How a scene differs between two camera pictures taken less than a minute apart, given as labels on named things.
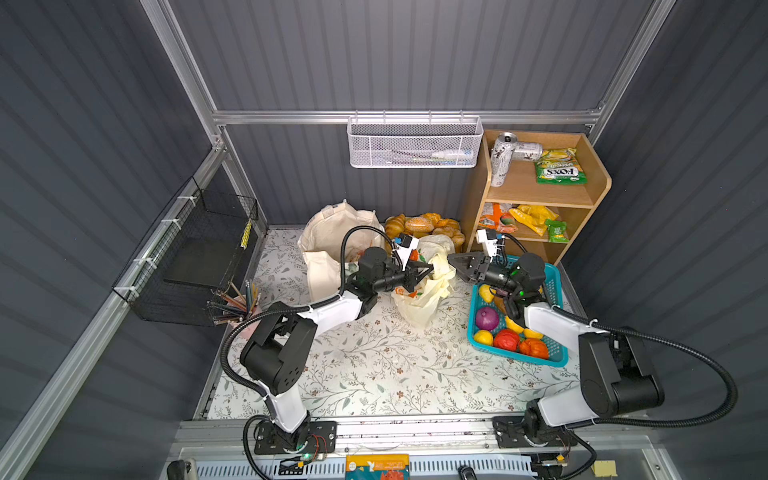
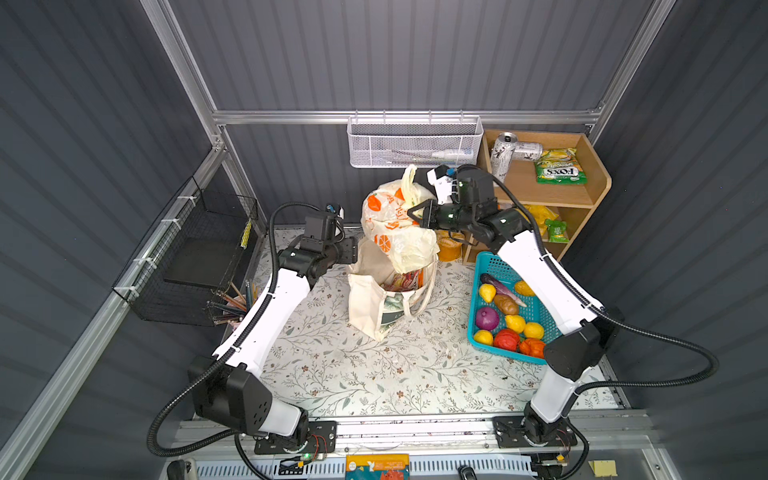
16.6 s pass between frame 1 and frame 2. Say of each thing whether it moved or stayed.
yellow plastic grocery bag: moved
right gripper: moved
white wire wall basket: stayed
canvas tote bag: moved
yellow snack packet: stayed
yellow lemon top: stayed
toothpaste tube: stayed
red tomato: stayed
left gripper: moved
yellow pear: stayed
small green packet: stayed
